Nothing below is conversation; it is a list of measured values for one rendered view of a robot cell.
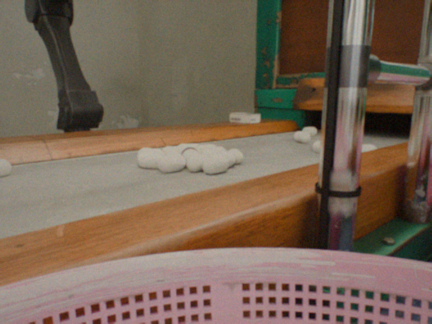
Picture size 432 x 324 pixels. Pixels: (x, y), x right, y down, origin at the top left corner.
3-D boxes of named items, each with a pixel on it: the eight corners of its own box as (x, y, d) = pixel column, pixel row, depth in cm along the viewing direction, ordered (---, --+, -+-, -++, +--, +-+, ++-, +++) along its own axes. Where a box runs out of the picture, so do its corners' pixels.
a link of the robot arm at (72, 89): (103, 116, 79) (63, -7, 85) (74, 118, 74) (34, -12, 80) (93, 129, 83) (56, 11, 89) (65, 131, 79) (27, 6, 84)
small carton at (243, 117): (229, 121, 80) (229, 112, 80) (240, 121, 83) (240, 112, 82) (249, 123, 76) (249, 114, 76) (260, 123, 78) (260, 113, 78)
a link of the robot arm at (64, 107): (103, 103, 81) (92, 103, 85) (65, 103, 75) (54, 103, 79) (105, 131, 82) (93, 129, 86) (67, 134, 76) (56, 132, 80)
